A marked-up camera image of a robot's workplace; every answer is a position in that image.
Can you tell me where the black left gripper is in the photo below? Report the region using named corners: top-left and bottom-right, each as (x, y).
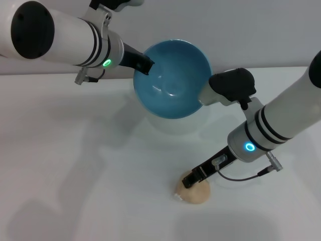
top-left (117, 43), bottom-right (155, 76)

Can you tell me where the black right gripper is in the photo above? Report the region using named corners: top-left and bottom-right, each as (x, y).
top-left (181, 145), bottom-right (238, 189)

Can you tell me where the beige egg yolk pastry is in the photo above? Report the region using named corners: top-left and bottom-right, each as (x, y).
top-left (173, 170), bottom-right (211, 205)

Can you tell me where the blue bowl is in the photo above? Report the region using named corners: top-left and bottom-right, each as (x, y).
top-left (132, 39), bottom-right (212, 120)

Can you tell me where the right arm cable with connector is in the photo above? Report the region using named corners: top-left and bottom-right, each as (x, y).
top-left (211, 150), bottom-right (283, 181)

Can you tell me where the arm cable with connector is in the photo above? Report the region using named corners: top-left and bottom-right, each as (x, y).
top-left (211, 150), bottom-right (283, 181)
top-left (74, 67), bottom-right (106, 86)

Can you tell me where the left arm cable with connector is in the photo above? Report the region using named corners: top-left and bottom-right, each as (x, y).
top-left (74, 67), bottom-right (106, 86)

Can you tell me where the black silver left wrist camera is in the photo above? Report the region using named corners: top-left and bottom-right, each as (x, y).
top-left (88, 0), bottom-right (145, 13)

